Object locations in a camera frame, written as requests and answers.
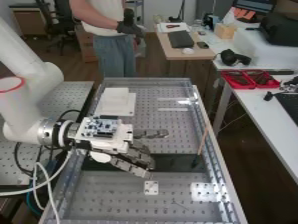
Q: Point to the white mouse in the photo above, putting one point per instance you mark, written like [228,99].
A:
[187,51]

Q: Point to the thin stick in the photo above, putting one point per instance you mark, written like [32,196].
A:
[202,140]

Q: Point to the black plate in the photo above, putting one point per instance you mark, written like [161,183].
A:
[177,163]

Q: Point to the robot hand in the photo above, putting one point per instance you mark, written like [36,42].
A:
[106,133]

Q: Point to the brown wooden desk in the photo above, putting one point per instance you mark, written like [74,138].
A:
[186,58]

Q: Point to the clear box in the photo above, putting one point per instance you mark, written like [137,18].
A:
[177,110]

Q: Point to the red tray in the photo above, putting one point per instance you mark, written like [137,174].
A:
[238,80]
[264,79]

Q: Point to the white desk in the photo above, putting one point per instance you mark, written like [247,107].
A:
[266,113]

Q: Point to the black headphones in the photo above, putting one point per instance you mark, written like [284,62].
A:
[232,57]

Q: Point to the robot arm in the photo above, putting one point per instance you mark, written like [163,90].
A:
[26,86]

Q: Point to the person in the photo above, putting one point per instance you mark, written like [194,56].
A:
[110,43]

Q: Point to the small cardboard box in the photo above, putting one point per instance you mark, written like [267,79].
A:
[224,31]

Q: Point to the black office chair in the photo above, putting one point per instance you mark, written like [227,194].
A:
[54,20]

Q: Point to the black bag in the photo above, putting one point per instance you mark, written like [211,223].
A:
[280,30]

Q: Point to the black keyboard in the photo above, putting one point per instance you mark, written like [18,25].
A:
[179,39]
[288,106]

